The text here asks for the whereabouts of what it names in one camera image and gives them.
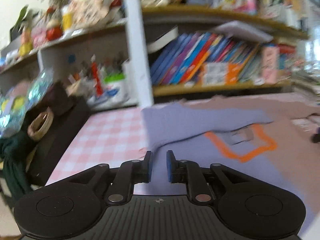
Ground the purple and pink knit sweater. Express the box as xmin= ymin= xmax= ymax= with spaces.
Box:
xmin=140 ymin=96 xmax=319 ymax=233

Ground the pink checkered cartoon table mat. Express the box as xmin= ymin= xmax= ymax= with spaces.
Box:
xmin=44 ymin=92 xmax=320 ymax=240

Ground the stack of magazines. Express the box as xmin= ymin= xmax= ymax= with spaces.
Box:
xmin=291 ymin=70 xmax=319 ymax=105

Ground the white jar green lid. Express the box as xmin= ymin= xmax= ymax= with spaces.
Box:
xmin=104 ymin=73 xmax=130 ymax=105

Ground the pink cartoon cylinder holder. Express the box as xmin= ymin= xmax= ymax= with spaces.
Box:
xmin=261 ymin=44 xmax=279 ymax=85

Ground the upper orange white box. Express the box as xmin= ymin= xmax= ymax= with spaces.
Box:
xmin=201 ymin=62 xmax=242 ymax=86

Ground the row of leaning books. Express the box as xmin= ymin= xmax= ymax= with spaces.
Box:
xmin=150 ymin=33 xmax=259 ymax=86

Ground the dark green knitted scarf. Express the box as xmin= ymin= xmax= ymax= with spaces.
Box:
xmin=1 ymin=130 xmax=36 ymax=200

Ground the white and wood bookshelf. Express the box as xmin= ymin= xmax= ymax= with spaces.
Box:
xmin=1 ymin=0 xmax=308 ymax=111

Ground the white tablet on books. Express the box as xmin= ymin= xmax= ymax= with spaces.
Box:
xmin=213 ymin=21 xmax=273 ymax=43

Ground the iridescent plastic wrap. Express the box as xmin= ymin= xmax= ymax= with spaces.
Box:
xmin=1 ymin=69 xmax=53 ymax=138

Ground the cartoon plaque ornament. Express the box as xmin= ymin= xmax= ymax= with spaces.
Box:
xmin=70 ymin=0 xmax=114 ymax=29

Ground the black bag with strap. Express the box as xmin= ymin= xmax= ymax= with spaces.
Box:
xmin=27 ymin=81 xmax=91 ymax=186

